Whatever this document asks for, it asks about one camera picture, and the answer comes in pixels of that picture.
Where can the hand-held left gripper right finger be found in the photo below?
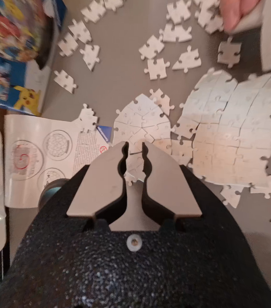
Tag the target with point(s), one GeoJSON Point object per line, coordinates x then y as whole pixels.
{"type": "Point", "coordinates": [171, 190]}

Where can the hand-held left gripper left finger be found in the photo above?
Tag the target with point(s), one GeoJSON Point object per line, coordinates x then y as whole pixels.
{"type": "Point", "coordinates": [97, 187]}

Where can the partly built puzzle ball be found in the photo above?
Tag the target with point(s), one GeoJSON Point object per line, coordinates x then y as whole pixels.
{"type": "Point", "coordinates": [222, 134]}

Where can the black round ball stand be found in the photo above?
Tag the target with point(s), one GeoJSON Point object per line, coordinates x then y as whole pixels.
{"type": "Point", "coordinates": [51, 192]}

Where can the blue puzzle box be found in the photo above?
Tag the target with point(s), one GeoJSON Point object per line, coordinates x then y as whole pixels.
{"type": "Point", "coordinates": [5, 60]}

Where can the person's right hand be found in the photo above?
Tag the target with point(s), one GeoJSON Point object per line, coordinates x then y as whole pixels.
{"type": "Point", "coordinates": [234, 9]}

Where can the white instruction leaflet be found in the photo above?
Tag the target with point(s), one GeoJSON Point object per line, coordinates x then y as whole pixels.
{"type": "Point", "coordinates": [61, 134]}

